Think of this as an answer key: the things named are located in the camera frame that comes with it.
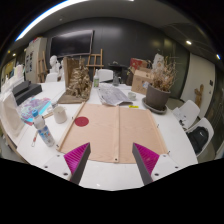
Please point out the flat round red coaster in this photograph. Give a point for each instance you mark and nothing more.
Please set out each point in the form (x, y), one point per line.
(81, 121)

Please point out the small yellow item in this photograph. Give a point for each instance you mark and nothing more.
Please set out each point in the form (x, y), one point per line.
(133, 106)

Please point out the white spray bottle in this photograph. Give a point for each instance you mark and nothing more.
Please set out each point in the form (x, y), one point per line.
(96, 80)

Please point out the tan paper sheet wooden slats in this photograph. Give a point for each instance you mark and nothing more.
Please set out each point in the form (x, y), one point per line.
(110, 133)

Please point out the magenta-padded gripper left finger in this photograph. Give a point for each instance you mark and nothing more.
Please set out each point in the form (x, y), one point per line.
(75, 158)

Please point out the white plaster bust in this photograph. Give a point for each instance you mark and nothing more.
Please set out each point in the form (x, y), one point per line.
(54, 63)
(62, 70)

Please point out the newspaper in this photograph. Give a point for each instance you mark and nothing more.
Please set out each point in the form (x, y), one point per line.
(111, 95)

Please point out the small pale cup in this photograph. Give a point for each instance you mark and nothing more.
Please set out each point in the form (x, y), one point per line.
(132, 95)

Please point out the cardboard box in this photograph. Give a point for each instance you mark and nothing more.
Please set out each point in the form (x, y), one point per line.
(140, 81)

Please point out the white plastic chair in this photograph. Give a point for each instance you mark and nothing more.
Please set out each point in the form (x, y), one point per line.
(51, 77)
(190, 111)
(210, 130)
(105, 75)

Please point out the white canvas panel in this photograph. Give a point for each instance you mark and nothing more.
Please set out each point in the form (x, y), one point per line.
(11, 115)

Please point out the wooden figure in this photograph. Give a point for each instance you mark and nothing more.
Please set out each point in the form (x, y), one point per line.
(199, 95)

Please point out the red box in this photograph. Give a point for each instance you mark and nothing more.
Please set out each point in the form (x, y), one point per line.
(138, 63)

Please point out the grey pot saucer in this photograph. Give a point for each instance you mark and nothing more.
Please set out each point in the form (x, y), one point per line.
(154, 110)

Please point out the black wall screen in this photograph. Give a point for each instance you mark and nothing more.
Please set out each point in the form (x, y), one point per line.
(71, 43)

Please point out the black flat box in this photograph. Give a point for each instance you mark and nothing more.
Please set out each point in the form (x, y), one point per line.
(30, 94)
(20, 87)

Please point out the dried plant in dark pot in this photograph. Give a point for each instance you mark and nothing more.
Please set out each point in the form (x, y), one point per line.
(157, 95)

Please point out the long ceiling light panel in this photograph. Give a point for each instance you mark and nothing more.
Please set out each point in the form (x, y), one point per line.
(43, 16)

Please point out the black backpack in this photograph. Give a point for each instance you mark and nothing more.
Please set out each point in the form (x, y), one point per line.
(197, 138)

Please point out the white cup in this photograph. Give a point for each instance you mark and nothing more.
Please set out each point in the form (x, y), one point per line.
(60, 115)

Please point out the white drink bottle blue cap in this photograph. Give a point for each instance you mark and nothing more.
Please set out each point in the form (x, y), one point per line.
(43, 128)

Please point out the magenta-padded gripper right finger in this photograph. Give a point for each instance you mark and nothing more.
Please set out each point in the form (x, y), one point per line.
(148, 159)

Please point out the white plaster figure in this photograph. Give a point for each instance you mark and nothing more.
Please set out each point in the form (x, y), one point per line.
(158, 61)

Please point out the flat wooden stick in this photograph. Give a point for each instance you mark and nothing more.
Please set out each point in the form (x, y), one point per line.
(48, 115)

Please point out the wooden easel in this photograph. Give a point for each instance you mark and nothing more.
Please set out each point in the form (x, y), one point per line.
(95, 62)
(42, 66)

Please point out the brown sculpture on wooden board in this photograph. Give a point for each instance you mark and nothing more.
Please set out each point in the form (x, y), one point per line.
(78, 83)

